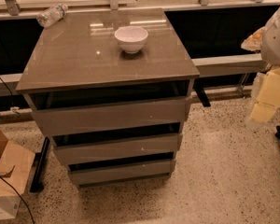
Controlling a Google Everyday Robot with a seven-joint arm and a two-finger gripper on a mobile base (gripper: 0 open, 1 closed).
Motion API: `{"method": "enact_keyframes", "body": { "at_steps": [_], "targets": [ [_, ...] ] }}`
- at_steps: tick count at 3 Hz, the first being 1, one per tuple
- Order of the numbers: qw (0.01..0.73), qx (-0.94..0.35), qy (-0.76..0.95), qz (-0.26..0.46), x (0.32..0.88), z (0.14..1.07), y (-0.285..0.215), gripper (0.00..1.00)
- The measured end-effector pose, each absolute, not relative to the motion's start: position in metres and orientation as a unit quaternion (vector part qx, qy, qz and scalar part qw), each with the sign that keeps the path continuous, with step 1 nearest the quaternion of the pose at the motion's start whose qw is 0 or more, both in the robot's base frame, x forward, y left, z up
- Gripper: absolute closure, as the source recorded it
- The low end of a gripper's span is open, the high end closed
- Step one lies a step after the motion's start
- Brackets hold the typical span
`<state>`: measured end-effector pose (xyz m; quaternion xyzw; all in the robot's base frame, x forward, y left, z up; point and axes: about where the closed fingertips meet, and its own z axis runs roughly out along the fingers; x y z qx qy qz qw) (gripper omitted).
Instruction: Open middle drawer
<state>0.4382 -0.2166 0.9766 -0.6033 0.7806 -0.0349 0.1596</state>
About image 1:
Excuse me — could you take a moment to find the clear plastic water bottle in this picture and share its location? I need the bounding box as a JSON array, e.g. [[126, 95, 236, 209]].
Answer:
[[36, 4, 68, 28]]

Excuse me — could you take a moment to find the grey top drawer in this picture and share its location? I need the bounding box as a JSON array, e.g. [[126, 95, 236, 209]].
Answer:
[[33, 97, 189, 136]]

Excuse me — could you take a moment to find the grey bottom drawer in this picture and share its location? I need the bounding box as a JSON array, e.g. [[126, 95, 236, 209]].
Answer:
[[68, 160, 175, 186]]

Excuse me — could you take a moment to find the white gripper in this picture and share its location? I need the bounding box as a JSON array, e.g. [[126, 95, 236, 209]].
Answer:
[[249, 68, 280, 123]]

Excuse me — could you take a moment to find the grey glossy drawer cabinet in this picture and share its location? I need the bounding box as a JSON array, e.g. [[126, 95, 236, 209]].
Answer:
[[15, 7, 201, 189]]

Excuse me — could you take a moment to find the white ceramic bowl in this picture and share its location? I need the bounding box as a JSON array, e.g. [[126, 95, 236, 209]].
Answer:
[[114, 26, 148, 54]]

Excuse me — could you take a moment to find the brown cardboard box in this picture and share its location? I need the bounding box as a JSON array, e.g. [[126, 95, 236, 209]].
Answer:
[[0, 130, 35, 220]]

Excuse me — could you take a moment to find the grey drawer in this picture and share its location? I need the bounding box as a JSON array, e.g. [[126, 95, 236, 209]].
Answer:
[[68, 160, 175, 186], [50, 133, 183, 165], [33, 97, 189, 136]]

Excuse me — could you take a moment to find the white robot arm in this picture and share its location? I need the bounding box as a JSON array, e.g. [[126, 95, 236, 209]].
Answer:
[[249, 7, 280, 123]]

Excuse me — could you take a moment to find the black leg behind cabinet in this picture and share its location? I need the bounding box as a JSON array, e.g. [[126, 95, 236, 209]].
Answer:
[[194, 81, 211, 107]]

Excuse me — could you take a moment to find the black left floor leg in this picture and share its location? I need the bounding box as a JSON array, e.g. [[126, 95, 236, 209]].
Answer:
[[30, 137, 49, 193]]

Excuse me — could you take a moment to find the black cable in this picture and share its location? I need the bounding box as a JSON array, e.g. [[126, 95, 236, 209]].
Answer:
[[0, 165, 36, 224]]

